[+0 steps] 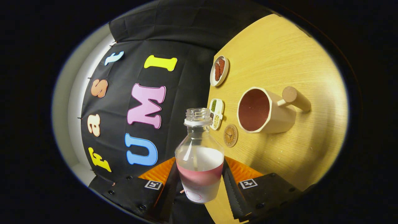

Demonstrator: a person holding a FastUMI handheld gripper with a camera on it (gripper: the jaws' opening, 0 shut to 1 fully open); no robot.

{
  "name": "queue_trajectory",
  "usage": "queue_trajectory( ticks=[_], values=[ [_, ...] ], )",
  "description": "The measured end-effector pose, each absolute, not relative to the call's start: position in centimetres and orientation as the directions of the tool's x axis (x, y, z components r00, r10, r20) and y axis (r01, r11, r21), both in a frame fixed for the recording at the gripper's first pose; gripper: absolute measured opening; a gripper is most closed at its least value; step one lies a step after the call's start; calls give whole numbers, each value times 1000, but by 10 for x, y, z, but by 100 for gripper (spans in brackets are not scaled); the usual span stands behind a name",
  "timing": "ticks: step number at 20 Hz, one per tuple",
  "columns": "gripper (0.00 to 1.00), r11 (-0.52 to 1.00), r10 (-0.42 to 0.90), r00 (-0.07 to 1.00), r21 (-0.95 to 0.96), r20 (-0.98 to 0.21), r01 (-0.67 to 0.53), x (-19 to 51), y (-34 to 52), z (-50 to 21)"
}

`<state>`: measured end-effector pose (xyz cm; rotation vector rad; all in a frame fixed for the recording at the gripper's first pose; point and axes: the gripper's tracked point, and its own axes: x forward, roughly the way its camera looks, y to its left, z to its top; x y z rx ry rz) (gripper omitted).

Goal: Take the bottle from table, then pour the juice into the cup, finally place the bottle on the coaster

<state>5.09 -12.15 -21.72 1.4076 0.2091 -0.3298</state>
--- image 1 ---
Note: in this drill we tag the white round plate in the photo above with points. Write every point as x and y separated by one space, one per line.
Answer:
226 67

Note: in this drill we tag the white divided seed dish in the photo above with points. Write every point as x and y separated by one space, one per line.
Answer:
219 107

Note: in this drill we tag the red-brown food piece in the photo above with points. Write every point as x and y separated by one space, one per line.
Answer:
221 66
217 72

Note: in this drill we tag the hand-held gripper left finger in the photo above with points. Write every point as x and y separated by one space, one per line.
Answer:
171 193

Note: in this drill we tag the clear juice bottle pink label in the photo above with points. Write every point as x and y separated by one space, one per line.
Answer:
199 177

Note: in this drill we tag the round wooden coaster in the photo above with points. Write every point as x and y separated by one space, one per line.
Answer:
230 135

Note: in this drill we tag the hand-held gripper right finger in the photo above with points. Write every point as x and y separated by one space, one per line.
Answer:
233 193

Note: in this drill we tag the black backdrop cloth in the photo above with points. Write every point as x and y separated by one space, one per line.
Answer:
186 87

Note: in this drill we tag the wooden table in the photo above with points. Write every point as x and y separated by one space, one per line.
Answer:
279 56

